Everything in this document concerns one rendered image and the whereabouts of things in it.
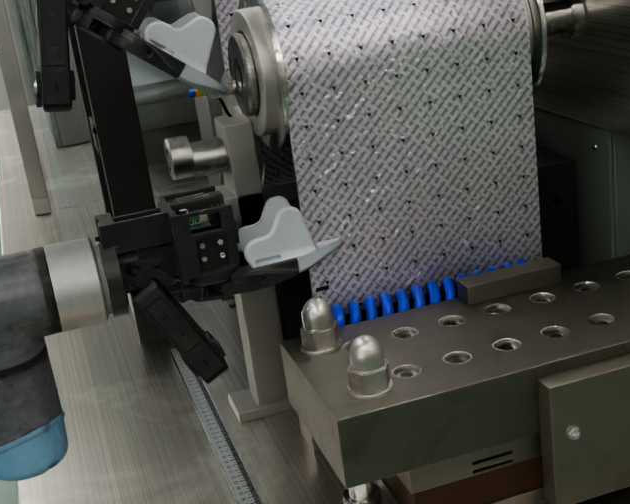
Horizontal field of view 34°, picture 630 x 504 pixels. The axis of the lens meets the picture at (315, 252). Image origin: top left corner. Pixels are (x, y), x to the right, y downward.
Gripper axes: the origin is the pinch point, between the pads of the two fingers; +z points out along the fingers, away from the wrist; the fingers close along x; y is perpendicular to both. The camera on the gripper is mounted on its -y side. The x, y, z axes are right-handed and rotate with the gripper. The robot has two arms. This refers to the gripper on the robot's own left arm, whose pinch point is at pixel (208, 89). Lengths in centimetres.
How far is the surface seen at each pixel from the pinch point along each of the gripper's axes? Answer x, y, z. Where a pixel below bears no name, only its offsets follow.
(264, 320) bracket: 0.1, -17.2, 16.5
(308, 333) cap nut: -15.6, -13.4, 13.9
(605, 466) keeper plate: -29.7, -9.8, 36.0
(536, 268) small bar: -13.7, 1.0, 31.4
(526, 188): -8.0, 7.0, 29.7
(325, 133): -8.0, 1.9, 9.1
